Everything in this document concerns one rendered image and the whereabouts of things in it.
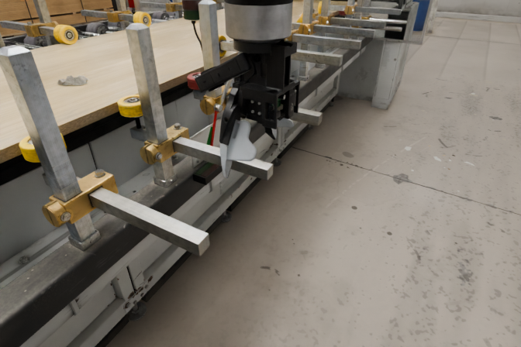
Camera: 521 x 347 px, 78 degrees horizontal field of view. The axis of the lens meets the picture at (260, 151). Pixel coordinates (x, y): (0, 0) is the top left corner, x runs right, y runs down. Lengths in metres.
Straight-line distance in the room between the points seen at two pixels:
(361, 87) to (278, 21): 3.01
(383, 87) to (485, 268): 1.87
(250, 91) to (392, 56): 2.75
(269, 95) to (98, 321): 1.10
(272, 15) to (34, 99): 0.41
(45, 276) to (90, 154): 0.36
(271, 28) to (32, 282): 0.64
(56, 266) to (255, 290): 0.92
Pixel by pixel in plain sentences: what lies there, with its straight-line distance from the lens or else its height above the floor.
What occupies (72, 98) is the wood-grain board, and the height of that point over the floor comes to 0.90.
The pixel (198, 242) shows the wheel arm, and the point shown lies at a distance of 0.58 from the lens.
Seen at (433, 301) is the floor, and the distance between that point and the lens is 1.66.
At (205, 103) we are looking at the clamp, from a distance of 1.00.
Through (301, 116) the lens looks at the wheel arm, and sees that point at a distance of 0.93.
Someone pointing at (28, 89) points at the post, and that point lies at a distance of 0.64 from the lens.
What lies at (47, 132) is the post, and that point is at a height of 0.97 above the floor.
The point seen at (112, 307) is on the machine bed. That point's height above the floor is 0.17.
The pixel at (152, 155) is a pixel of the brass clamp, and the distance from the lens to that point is 0.84.
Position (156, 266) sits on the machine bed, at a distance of 1.45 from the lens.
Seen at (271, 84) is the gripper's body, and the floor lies 1.08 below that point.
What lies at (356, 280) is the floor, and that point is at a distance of 1.61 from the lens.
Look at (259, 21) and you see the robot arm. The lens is 0.43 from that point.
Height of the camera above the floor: 1.23
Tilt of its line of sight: 31 degrees down
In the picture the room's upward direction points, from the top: straight up
